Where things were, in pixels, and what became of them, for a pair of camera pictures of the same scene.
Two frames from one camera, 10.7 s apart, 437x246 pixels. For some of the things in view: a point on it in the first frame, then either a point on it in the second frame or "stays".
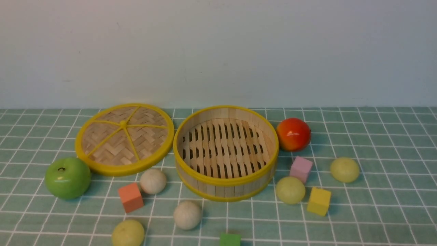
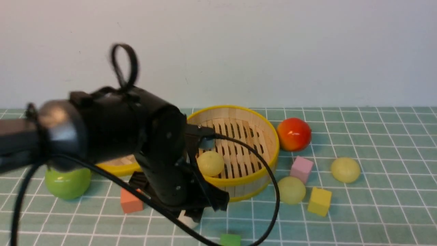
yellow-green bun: [290, 190] stays
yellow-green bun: [128, 232] to [211, 163]
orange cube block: [131, 196] stays
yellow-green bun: [345, 169] stays
